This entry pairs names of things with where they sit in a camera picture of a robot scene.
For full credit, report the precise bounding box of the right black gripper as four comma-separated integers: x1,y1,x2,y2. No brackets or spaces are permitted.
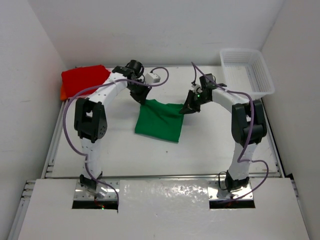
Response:
180,89,211,115

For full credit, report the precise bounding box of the red t shirt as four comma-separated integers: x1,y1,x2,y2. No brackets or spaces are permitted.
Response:
61,65,111,98

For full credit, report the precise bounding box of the green t shirt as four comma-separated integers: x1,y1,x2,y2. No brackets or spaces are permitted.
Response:
134,99,184,143

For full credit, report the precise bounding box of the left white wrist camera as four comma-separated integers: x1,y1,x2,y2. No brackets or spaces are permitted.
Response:
144,72,161,85

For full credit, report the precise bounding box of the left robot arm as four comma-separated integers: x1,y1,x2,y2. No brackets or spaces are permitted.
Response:
74,60,152,191

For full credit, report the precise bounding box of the white plastic bin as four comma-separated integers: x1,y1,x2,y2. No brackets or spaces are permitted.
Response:
219,48,275,99

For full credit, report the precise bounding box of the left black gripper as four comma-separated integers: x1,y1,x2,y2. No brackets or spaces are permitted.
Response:
127,79,151,105

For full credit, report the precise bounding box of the metal base plate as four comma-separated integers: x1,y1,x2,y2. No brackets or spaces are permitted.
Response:
207,177,254,201
73,180,118,201

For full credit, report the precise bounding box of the orange t shirt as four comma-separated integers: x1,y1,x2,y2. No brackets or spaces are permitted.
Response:
60,84,68,101

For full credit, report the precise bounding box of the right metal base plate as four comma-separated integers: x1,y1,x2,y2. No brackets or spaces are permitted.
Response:
207,177,254,201

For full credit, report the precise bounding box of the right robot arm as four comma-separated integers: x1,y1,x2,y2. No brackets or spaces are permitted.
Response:
179,86,267,192

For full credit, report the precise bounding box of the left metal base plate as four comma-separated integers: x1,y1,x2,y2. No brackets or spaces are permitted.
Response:
73,180,118,201

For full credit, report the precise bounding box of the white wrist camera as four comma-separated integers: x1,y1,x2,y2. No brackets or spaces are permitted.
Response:
191,73,216,94
144,72,161,85

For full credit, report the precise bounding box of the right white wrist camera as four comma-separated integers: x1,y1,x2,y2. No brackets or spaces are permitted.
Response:
191,73,216,94

